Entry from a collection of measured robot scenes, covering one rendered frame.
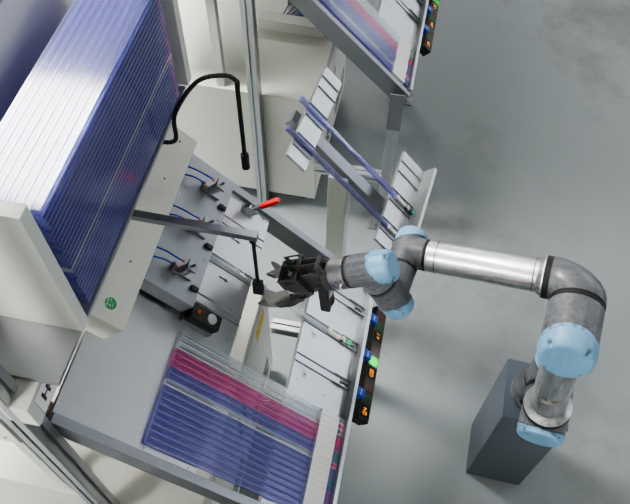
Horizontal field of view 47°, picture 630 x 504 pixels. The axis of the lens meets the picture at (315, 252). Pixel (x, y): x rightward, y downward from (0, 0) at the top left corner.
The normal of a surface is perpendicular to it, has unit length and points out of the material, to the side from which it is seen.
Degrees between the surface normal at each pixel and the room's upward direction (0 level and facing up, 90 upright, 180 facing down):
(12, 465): 0
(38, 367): 0
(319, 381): 43
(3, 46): 90
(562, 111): 0
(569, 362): 82
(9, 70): 90
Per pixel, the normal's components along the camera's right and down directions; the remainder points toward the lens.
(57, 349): 0.01, -0.55
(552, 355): -0.37, 0.70
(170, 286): 0.68, -0.28
